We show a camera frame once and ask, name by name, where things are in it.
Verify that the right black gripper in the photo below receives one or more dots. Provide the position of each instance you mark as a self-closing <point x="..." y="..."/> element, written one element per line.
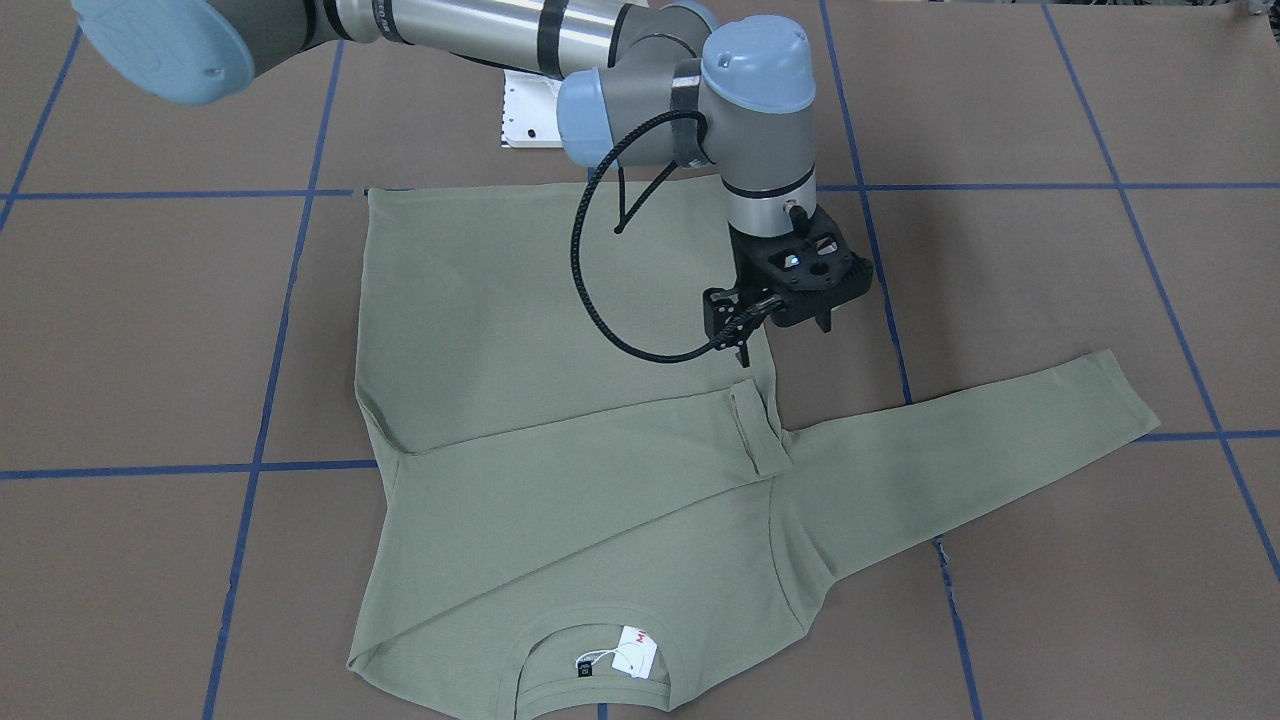
<point x="742" y="276"/>

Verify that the olive green long-sleeve shirt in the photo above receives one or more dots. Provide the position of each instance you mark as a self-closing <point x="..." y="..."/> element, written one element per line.
<point x="544" y="489"/>

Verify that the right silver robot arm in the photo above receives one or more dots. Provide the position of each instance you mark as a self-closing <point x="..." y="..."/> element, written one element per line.
<point x="666" y="87"/>

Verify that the white paper hang tag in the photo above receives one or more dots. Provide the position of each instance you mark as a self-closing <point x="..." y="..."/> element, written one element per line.
<point x="635" y="653"/>

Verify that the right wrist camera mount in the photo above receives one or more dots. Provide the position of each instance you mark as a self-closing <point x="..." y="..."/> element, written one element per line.
<point x="729" y="314"/>

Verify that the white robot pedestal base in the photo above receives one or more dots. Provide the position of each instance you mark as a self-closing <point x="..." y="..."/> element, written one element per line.
<point x="529" y="115"/>

